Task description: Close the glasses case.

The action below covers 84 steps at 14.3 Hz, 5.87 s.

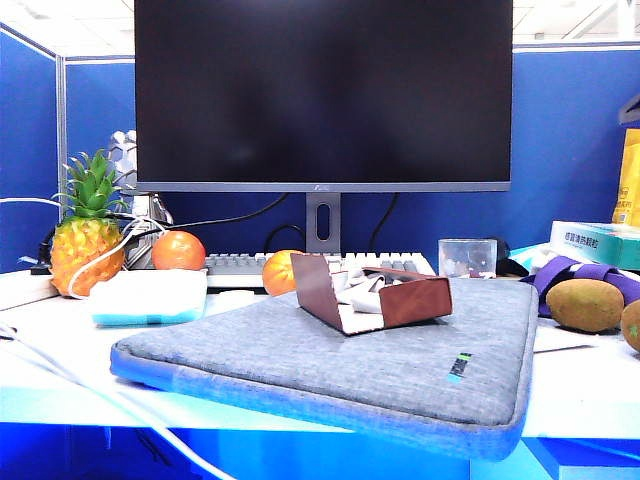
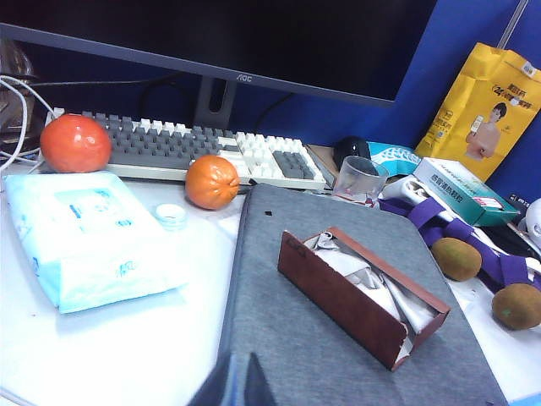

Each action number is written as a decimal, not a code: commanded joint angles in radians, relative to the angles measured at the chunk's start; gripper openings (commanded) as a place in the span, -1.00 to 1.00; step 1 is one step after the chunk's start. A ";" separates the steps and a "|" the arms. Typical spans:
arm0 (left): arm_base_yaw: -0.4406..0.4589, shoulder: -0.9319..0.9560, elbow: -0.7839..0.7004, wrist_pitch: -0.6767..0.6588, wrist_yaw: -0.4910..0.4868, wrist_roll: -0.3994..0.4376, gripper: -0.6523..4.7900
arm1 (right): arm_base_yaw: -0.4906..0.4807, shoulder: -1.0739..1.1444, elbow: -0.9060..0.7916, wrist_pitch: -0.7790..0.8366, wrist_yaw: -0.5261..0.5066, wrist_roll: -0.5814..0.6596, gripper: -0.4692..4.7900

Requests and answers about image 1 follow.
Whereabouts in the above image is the brown glasses case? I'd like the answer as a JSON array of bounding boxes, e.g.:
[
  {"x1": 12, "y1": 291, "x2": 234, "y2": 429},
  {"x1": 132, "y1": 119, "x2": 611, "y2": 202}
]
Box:
[{"x1": 290, "y1": 252, "x2": 454, "y2": 336}]

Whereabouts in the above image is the grey monitor stand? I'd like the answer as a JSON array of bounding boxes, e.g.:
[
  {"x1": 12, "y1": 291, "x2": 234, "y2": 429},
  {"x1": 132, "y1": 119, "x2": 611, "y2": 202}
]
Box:
[{"x1": 305, "y1": 192, "x2": 342, "y2": 255}]

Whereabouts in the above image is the ribbed orange tangerine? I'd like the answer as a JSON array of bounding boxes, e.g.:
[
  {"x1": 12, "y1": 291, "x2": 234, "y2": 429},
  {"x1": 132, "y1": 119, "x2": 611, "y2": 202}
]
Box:
[{"x1": 262, "y1": 249, "x2": 304, "y2": 297}]

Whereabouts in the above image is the grey lens cloth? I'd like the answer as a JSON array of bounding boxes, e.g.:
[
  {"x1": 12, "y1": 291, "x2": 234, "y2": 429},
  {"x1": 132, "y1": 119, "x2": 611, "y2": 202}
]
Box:
[{"x1": 329, "y1": 267, "x2": 401, "y2": 314}]

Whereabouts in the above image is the white grey keyboard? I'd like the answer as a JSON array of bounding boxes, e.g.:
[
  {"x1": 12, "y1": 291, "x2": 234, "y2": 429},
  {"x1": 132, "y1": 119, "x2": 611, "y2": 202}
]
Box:
[{"x1": 203, "y1": 251, "x2": 436, "y2": 289}]

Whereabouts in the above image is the grey fabric laptop sleeve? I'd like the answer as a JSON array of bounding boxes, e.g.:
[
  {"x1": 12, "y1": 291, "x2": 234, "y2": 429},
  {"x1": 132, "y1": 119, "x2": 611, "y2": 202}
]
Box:
[{"x1": 109, "y1": 277, "x2": 540, "y2": 462}]

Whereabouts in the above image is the black computer monitor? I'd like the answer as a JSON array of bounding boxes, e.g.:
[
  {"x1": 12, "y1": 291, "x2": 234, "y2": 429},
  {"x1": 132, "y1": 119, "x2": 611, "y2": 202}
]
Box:
[{"x1": 133, "y1": 0, "x2": 514, "y2": 194}]

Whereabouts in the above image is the smooth orange fruit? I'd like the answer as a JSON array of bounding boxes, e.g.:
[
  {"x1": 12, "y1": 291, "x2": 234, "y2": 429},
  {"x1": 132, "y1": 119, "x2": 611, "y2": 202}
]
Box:
[{"x1": 151, "y1": 230, "x2": 207, "y2": 272}]

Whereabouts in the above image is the clear plastic container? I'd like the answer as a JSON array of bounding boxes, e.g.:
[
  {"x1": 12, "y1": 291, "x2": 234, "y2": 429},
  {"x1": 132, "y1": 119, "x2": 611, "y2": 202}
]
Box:
[{"x1": 438, "y1": 238, "x2": 499, "y2": 280}]

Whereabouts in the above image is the small black device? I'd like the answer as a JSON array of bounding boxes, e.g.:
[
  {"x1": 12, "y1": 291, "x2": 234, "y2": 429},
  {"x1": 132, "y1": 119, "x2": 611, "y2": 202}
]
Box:
[{"x1": 494, "y1": 237, "x2": 531, "y2": 277}]

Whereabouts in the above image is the white teal packet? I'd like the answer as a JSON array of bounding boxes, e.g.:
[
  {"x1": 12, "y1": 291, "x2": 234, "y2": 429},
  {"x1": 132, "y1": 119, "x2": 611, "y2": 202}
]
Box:
[{"x1": 508, "y1": 243, "x2": 553, "y2": 272}]

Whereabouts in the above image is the yellow toy pineapple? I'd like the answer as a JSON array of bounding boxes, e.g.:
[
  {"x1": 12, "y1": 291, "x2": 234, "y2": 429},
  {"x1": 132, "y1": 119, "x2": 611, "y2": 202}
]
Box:
[{"x1": 49, "y1": 148, "x2": 127, "y2": 298}]

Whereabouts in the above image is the white paper sheet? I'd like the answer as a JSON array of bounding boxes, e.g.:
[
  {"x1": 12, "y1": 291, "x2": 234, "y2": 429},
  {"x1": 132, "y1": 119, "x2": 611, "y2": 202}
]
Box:
[{"x1": 531, "y1": 318, "x2": 602, "y2": 354}]

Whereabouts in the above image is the brown kiwi fruit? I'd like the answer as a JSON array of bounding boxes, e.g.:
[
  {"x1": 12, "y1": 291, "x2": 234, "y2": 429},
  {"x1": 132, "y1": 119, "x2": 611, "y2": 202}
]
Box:
[
  {"x1": 545, "y1": 278, "x2": 626, "y2": 334},
  {"x1": 620, "y1": 298, "x2": 640, "y2": 353}
]

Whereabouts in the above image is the teal white carton box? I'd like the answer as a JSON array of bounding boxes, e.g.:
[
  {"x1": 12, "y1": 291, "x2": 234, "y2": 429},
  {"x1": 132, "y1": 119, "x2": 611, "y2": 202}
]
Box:
[{"x1": 549, "y1": 220, "x2": 640, "y2": 271}]

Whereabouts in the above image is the black plug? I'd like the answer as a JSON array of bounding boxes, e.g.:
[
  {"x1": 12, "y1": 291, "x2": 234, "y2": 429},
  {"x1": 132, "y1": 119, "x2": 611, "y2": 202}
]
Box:
[{"x1": 29, "y1": 234, "x2": 55, "y2": 277}]

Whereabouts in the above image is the white power strip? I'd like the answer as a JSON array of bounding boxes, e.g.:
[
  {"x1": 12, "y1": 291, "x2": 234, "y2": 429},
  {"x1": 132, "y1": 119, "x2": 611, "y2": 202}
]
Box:
[{"x1": 0, "y1": 269, "x2": 59, "y2": 311}]

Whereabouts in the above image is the yellow snack bag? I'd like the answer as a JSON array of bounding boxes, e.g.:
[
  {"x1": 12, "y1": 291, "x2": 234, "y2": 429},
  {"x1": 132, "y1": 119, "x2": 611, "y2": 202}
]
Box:
[{"x1": 611, "y1": 128, "x2": 640, "y2": 227}]

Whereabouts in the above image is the black looped cable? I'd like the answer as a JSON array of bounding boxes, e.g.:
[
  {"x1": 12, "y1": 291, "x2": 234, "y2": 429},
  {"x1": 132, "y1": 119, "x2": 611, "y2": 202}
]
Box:
[{"x1": 263, "y1": 223, "x2": 307, "y2": 254}]

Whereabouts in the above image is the black monitor signal cable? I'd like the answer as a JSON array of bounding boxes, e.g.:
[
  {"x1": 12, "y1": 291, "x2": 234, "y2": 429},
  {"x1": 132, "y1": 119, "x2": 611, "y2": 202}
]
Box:
[{"x1": 368, "y1": 192, "x2": 401, "y2": 252}]

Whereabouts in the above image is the black monitor power cable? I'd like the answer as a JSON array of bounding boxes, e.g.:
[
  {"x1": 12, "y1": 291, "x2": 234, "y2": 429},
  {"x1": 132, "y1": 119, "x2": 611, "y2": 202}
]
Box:
[{"x1": 107, "y1": 192, "x2": 291, "y2": 239}]

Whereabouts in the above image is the thin white charging cable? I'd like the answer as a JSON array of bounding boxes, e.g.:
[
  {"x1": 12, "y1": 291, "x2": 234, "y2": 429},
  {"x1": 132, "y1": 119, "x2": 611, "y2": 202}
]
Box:
[{"x1": 67, "y1": 215, "x2": 167, "y2": 300}]

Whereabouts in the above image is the purple strap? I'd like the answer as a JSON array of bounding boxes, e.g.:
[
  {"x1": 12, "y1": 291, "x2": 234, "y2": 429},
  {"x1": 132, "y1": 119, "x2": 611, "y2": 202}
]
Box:
[{"x1": 519, "y1": 255, "x2": 640, "y2": 319}]

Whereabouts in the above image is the long white cable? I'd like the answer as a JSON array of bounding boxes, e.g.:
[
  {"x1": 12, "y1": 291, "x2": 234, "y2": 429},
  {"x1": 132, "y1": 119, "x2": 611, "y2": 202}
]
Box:
[{"x1": 0, "y1": 322, "x2": 236, "y2": 480}]

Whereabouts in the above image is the grey metal partition post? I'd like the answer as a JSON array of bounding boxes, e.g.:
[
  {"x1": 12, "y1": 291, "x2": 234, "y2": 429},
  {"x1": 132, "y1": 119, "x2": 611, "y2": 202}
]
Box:
[{"x1": 55, "y1": 54, "x2": 68, "y2": 222}]

